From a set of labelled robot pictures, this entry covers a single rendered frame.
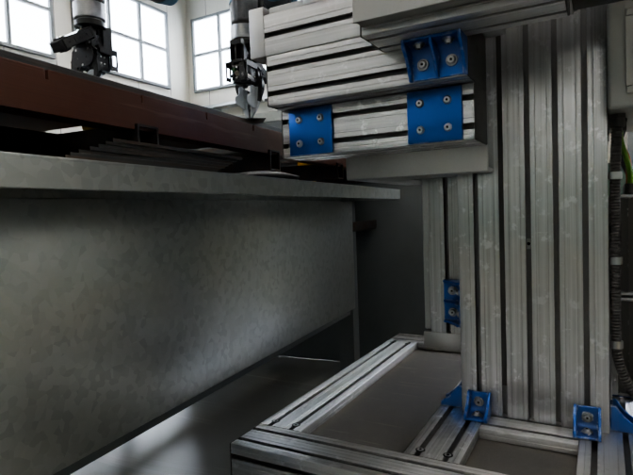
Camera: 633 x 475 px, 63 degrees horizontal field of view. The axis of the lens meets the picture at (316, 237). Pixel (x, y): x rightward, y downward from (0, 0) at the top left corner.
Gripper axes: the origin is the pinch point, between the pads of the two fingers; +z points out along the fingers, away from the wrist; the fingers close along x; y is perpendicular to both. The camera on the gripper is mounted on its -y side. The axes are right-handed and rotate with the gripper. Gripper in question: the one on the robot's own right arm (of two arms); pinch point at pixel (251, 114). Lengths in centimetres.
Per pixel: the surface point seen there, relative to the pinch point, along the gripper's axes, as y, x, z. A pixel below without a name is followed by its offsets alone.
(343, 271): -17, 20, 48
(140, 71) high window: -791, -752, -302
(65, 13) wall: -613, -773, -374
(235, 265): 43, 20, 39
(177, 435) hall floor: 17, -18, 91
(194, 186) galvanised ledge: 77, 36, 25
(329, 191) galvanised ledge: 31, 36, 25
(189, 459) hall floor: 28, -6, 91
